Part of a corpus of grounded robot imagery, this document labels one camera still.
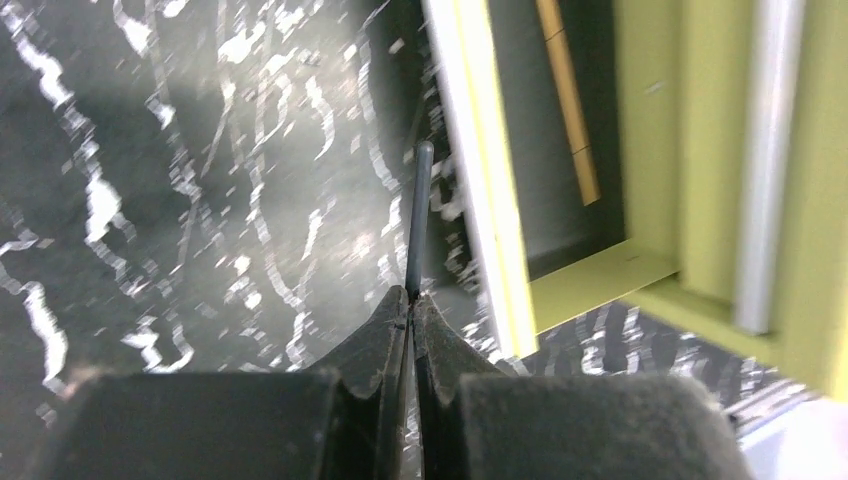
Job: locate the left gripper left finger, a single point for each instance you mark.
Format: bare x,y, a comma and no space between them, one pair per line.
341,418

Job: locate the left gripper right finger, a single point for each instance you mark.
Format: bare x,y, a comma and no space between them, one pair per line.
478,422

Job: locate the thin dark grey pencil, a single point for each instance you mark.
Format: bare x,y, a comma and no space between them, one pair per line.
419,220

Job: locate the green drawer cabinet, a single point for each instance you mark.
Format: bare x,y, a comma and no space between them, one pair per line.
718,130

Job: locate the gold makeup pencil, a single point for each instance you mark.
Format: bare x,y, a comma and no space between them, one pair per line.
564,76

